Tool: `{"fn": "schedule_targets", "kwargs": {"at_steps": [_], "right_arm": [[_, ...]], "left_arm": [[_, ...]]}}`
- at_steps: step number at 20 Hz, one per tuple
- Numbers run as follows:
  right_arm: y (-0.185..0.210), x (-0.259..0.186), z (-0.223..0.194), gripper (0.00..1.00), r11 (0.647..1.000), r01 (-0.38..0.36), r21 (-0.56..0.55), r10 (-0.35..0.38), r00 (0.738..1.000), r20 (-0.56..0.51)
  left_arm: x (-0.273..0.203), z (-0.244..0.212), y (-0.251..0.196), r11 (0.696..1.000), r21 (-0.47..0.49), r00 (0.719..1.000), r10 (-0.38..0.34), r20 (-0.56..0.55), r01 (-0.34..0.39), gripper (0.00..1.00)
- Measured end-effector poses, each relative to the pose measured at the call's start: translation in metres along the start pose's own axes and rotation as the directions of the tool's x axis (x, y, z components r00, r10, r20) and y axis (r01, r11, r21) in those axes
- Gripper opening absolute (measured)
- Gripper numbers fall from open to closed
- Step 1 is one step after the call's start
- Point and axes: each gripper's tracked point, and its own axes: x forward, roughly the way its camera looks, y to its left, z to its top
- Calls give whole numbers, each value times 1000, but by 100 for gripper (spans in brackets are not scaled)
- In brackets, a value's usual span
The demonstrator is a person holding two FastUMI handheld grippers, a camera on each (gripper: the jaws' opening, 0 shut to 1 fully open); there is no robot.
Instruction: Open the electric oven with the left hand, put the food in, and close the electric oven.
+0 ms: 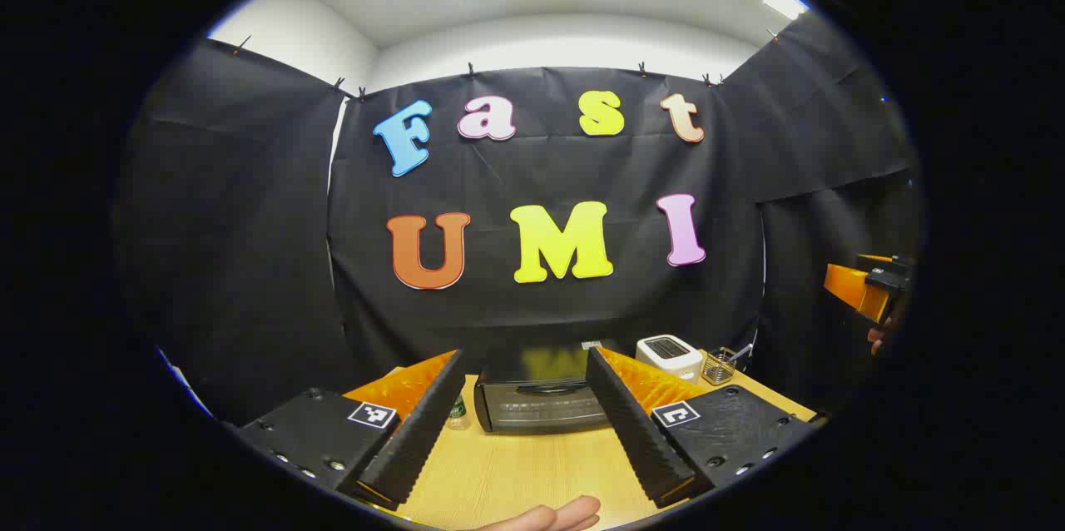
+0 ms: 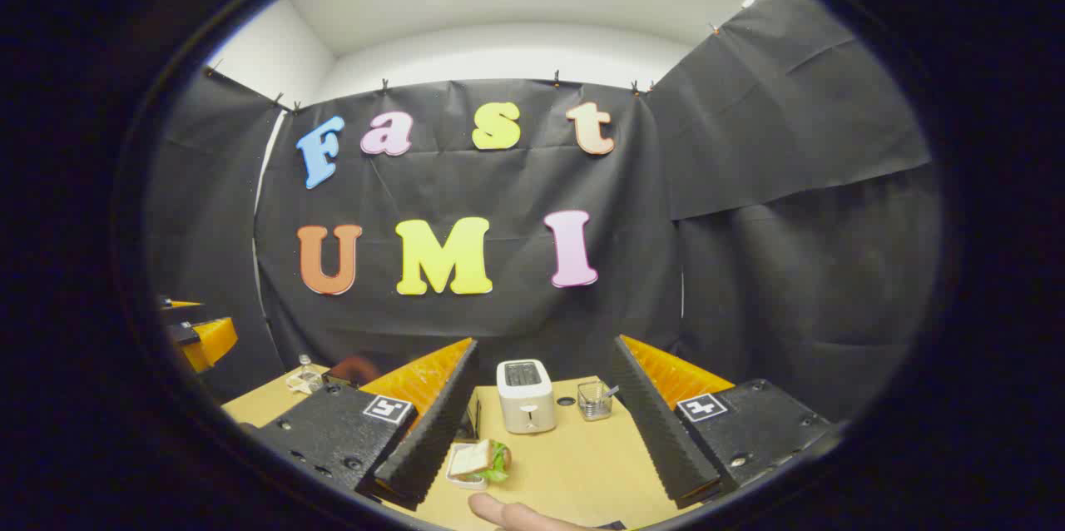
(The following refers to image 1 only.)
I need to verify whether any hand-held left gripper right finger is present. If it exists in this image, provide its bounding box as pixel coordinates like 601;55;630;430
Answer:
585;345;820;509

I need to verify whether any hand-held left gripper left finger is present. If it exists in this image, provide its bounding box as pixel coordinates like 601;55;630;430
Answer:
237;348;467;511

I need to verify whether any black electric oven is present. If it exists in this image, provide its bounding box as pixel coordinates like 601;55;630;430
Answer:
473;348;612;434

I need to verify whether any white toaster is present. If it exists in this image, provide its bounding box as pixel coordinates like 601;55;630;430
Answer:
635;335;705;384

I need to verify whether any black backdrop cloth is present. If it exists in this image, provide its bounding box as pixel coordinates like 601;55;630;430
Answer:
112;11;924;424

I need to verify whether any wire mesh cutlery basket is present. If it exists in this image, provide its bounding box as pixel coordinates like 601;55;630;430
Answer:
701;346;740;386

